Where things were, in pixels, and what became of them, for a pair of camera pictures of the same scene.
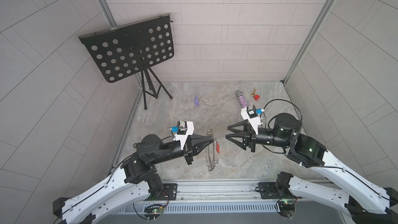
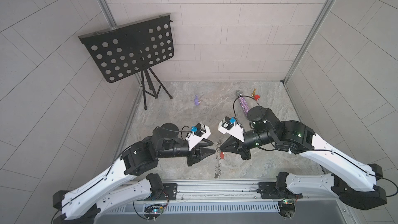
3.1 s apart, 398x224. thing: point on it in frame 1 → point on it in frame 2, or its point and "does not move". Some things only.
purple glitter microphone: x=241 y=99 does not move
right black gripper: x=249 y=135 → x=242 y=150
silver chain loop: x=210 y=153 → x=218 y=170
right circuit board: x=286 y=209 does not move
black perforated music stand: x=121 y=51 does not move
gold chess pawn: x=253 y=94 does not move
